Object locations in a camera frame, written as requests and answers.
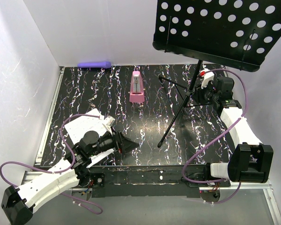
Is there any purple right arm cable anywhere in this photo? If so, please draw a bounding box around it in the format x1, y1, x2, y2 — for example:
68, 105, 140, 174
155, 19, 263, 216
182, 68, 249, 204

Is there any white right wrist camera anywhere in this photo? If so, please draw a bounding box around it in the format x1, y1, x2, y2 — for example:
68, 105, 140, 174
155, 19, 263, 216
199, 69, 214, 89

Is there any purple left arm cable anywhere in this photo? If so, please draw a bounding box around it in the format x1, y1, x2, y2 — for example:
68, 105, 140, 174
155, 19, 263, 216
0, 113, 106, 215

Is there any aluminium rail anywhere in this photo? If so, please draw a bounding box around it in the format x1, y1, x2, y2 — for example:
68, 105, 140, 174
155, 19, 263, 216
35, 67, 65, 165
21, 172, 273, 190

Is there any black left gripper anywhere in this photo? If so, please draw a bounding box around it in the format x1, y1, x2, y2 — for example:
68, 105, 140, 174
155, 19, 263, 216
89, 126, 139, 157

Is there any aluminium left side rail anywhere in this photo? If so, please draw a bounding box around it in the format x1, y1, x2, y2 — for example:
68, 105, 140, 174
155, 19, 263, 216
35, 67, 65, 165

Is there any aluminium front rail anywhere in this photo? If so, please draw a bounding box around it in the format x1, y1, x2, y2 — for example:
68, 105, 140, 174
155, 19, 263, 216
21, 172, 273, 190

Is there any purple cylindrical case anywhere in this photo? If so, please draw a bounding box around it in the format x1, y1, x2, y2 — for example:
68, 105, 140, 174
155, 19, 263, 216
77, 61, 111, 68

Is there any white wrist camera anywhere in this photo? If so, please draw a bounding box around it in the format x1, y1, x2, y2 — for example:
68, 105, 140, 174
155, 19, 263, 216
199, 69, 214, 89
102, 115, 115, 134

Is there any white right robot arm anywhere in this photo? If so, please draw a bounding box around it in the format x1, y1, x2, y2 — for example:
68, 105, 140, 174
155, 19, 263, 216
193, 74, 274, 186

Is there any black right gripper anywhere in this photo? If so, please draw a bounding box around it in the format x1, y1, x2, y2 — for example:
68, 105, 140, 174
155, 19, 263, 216
191, 80, 219, 105

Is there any black folding music stand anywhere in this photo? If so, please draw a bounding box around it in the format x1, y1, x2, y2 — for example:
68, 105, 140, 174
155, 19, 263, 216
152, 0, 281, 148

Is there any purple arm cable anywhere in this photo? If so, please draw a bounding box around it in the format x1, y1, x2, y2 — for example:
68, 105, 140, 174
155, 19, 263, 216
0, 113, 106, 215
182, 68, 249, 204

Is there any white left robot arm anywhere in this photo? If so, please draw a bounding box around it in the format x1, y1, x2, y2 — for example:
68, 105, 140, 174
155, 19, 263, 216
1, 131, 139, 225

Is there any white sheet music page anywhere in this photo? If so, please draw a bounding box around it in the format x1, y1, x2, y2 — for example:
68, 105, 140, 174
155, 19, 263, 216
59, 108, 106, 171

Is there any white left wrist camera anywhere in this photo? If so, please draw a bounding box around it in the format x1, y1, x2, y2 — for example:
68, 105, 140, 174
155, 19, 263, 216
102, 115, 115, 134

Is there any pink metronome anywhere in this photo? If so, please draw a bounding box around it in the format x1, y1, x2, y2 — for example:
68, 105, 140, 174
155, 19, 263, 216
129, 71, 145, 103

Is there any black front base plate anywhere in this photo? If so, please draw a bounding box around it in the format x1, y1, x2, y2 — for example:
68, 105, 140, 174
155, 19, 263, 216
90, 165, 207, 198

